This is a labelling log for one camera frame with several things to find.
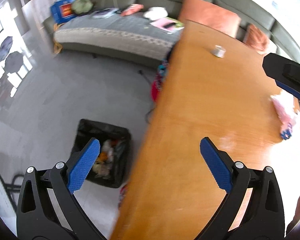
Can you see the pink bubble wrap bag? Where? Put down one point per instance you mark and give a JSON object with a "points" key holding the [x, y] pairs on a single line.
{"points": [[284, 106]]}

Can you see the clear plastic package on sofa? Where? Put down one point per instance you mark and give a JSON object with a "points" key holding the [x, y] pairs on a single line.
{"points": [[105, 13]]}

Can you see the grey quilted sofa cover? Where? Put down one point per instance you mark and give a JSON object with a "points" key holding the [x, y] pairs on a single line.
{"points": [[131, 34]]}

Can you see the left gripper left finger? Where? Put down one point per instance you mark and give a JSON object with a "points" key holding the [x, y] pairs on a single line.
{"points": [[47, 207]]}

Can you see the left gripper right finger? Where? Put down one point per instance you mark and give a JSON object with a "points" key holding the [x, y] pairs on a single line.
{"points": [[252, 207]]}

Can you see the patterned red blue blanket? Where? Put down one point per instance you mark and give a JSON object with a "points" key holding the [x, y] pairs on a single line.
{"points": [[159, 80]]}

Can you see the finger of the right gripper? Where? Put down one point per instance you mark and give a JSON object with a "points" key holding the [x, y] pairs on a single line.
{"points": [[285, 72]]}

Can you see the grey open umbrella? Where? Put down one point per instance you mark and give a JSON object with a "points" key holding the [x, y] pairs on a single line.
{"points": [[13, 62]]}

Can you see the white plush toy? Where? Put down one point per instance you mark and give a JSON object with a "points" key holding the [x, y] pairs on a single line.
{"points": [[155, 13]]}

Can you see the small orange cushion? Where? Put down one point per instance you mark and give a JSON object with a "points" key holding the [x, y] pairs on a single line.
{"points": [[256, 39]]}

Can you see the white tape spool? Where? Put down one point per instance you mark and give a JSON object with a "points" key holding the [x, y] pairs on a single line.
{"points": [[218, 51]]}

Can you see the blue shopping bag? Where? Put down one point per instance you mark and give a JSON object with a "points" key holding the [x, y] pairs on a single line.
{"points": [[61, 11]]}

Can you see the purple toy block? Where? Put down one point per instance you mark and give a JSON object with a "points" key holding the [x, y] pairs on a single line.
{"points": [[286, 131]]}

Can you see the large orange cushion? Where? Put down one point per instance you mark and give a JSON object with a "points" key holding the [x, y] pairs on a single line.
{"points": [[210, 15]]}

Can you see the black trash bin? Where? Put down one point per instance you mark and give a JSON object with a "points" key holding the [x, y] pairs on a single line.
{"points": [[109, 168]]}

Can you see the blue open umbrella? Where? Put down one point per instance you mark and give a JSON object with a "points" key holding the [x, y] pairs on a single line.
{"points": [[5, 47]]}

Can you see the pink plush toy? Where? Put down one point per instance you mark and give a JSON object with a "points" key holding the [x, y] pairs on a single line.
{"points": [[132, 9]]}

